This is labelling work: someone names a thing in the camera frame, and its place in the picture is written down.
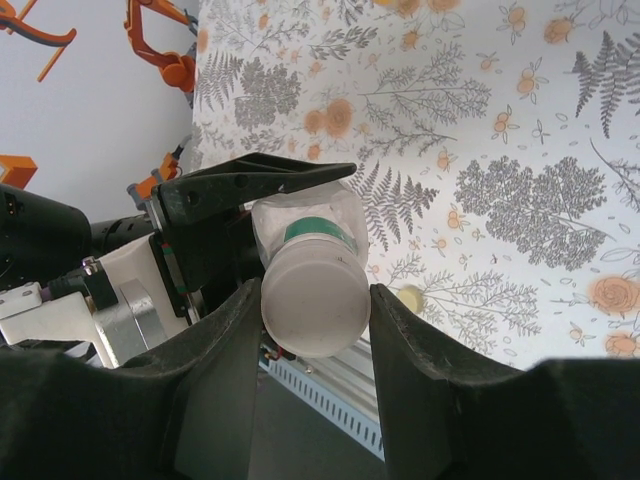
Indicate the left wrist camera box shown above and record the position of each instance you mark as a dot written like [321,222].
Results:
[135,320]

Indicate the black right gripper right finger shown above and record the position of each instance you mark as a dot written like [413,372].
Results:
[500,425]

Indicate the white bottle cap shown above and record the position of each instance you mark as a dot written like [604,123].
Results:
[315,300]

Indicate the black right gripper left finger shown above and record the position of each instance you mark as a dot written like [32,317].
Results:
[125,415]

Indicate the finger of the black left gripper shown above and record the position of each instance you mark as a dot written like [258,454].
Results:
[220,265]
[240,185]

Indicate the pale yellow bottle cap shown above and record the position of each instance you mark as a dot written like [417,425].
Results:
[411,298]

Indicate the clear bottle dark green label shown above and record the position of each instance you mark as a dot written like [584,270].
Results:
[320,205]

